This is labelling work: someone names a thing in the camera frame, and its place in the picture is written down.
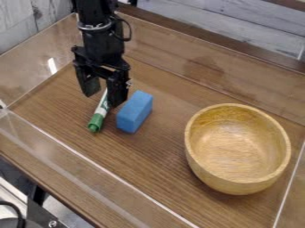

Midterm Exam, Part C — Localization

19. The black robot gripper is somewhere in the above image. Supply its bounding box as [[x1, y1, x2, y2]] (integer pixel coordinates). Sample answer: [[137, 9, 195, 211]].
[[70, 25, 131, 108]]

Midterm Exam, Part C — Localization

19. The green dry erase marker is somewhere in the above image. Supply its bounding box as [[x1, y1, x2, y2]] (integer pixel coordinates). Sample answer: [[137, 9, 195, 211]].
[[88, 92, 109, 133]]

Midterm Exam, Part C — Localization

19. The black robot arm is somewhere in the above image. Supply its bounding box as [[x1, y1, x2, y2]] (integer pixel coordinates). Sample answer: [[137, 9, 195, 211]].
[[70, 0, 132, 108]]

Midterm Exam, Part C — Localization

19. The brown wooden bowl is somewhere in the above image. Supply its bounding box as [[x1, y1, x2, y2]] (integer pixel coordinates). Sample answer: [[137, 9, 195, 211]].
[[184, 103, 291, 195]]

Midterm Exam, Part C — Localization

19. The blue foam block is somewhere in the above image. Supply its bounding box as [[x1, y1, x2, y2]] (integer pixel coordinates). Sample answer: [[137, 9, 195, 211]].
[[115, 91, 153, 134]]

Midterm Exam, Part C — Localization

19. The clear acrylic tray wall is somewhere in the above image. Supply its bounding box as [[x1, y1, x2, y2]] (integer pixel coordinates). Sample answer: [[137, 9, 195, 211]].
[[0, 7, 305, 228]]

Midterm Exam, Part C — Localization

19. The black metal table bracket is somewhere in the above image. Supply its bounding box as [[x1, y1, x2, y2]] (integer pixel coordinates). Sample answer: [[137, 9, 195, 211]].
[[26, 184, 69, 228]]

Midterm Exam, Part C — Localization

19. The black cable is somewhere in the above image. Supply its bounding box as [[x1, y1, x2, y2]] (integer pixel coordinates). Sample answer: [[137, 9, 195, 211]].
[[0, 201, 26, 228]]

